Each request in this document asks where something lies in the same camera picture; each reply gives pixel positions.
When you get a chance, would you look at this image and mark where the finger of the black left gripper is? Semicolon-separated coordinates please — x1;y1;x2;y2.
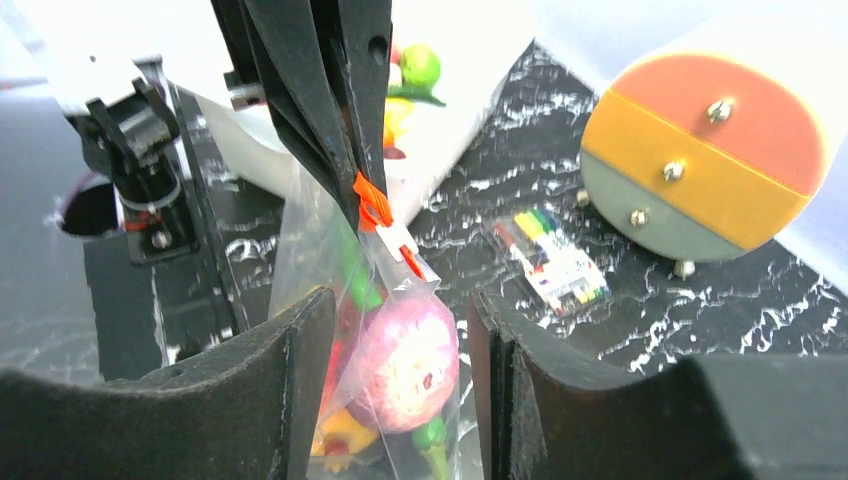
324;0;392;192

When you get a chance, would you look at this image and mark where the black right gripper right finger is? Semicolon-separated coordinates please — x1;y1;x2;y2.
468;290;847;479

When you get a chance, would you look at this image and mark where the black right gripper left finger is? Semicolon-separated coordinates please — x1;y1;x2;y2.
1;287;336;479

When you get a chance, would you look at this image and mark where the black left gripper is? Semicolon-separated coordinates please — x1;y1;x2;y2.
64;0;359;265

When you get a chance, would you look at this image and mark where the yellow banana toy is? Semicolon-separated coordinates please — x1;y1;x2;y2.
310;408;378;473

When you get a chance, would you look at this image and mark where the red fruit toy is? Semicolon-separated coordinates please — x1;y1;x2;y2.
318;340;345;422

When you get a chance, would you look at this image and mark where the clear orange-zip bag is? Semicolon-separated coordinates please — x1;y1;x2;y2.
269;164;460;479

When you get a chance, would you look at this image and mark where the white plastic food bin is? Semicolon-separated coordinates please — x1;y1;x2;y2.
165;1;534;223

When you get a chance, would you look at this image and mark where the white garlic bulb toy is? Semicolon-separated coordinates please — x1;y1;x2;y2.
388;63;403;87

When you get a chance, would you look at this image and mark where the green custard apple toy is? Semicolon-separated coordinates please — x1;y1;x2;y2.
399;44;441;91

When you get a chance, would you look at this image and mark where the yellow lemon toy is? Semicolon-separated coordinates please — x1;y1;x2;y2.
383;97;415;146

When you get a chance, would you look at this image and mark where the dark green cucumber toy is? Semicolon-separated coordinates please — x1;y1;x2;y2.
386;85;446;107

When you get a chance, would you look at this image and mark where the red strawberry toy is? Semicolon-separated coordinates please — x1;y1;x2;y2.
383;146;407;160

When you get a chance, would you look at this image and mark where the pack of coloured markers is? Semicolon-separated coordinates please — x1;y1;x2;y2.
484;208;610;315

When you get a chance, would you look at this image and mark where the round pastel drawer cabinet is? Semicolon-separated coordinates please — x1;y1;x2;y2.
577;14;847;278

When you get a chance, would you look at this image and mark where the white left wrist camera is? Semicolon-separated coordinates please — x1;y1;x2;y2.
1;1;162;116

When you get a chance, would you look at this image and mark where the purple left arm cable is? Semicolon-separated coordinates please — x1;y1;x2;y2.
52;170;124;241

